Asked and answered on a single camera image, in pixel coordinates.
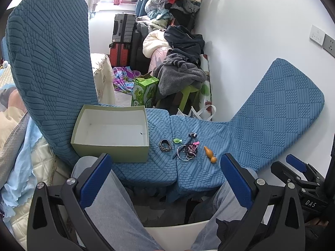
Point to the dark navy jacket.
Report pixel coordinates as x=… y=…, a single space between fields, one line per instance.
x=184 y=42

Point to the cream lace covered table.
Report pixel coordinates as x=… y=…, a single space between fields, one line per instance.
x=103 y=78

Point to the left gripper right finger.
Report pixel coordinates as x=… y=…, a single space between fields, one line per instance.
x=254 y=197

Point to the green tissue carton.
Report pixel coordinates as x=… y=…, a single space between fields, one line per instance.
x=144 y=91

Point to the black suitcase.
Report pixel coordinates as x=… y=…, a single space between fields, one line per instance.
x=137 y=60

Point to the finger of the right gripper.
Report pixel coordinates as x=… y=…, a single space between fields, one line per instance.
x=285 y=171
x=300 y=165

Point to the grey wall socket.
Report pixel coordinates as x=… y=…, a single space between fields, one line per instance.
x=329 y=45

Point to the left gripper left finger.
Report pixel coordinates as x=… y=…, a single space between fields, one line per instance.
x=78 y=194

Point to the left blue covered chair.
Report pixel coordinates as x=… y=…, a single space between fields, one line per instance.
x=49 y=53

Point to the cream puffy coat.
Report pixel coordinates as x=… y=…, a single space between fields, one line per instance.
x=153 y=41

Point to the person right jeans leg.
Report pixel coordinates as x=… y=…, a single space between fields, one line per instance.
x=223 y=205

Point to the green plastic stool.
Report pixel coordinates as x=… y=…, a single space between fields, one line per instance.
x=181 y=100

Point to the grey hard suitcase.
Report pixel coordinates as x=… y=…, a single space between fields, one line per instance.
x=123 y=27

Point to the light blue quilted bedding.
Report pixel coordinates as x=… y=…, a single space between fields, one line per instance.
x=26 y=159

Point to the grey fleece blanket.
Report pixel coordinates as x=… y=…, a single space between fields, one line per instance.
x=175 y=74

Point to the green white cardboard box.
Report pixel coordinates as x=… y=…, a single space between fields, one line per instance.
x=121 y=132

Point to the colourful purple cloth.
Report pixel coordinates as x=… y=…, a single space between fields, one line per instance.
x=123 y=80

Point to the red hard suitcase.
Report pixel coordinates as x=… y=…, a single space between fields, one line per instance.
x=119 y=53

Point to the green jade pendant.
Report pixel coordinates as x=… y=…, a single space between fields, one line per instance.
x=177 y=140

